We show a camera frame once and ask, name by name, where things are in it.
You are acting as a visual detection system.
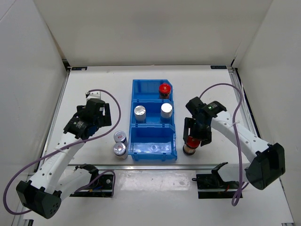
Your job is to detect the blue storage bin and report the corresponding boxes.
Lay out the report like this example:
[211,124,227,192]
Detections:
[128,125,177,161]
[132,80,173,102]
[130,100,175,128]

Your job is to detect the short white-cap jar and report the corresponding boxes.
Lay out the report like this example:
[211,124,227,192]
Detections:
[113,130,128,147]
[113,142,128,160]

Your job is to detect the red-lid sauce jar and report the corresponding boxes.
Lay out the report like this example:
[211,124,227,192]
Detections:
[158,83,171,99]
[183,136,201,155]

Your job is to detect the blue near storage bin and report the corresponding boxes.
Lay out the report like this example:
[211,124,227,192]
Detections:
[128,125,177,161]

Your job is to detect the aluminium right rail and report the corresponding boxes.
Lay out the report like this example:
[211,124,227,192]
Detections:
[227,66,261,138]

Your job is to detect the tall silver-cap bottle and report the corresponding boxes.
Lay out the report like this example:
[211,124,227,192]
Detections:
[160,103,173,119]
[134,105,146,123]

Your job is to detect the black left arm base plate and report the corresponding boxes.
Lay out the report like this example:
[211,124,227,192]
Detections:
[70,172,116,198]

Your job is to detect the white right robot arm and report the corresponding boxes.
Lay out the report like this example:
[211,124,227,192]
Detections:
[183,97,285,190]

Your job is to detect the blue far storage bin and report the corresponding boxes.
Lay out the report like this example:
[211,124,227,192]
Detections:
[132,80,173,102]

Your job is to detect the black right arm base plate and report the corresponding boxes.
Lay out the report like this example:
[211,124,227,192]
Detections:
[191,162,239,199]

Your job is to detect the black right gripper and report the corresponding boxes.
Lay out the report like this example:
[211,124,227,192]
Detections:
[183,117,212,147]

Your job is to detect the aluminium left rail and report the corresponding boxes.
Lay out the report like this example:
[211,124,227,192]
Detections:
[34,60,71,174]

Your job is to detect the blue middle storage bin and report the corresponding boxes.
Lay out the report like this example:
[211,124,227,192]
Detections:
[130,100,175,128]

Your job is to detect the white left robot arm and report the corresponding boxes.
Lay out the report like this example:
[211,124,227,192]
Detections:
[16,98,111,219]

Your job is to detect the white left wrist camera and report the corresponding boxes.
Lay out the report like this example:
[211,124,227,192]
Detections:
[85,91,101,101]

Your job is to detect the aluminium front rail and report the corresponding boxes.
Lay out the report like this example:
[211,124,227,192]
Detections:
[25,164,247,182]

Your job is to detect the aluminium rail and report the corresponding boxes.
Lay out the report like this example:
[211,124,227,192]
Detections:
[25,164,247,182]
[227,66,261,138]
[34,60,71,174]

